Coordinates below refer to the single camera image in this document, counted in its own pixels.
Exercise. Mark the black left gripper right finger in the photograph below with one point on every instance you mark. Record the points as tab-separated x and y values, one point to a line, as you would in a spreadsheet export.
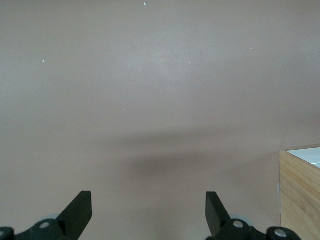
215	215

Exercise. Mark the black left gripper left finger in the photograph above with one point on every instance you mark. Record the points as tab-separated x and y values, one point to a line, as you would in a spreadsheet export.
80	212

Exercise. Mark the wooden drawer cabinet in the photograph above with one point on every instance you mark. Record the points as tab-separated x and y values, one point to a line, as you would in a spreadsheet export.
300	200

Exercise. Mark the brown table cover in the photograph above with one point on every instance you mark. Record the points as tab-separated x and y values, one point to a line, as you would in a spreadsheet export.
150	87

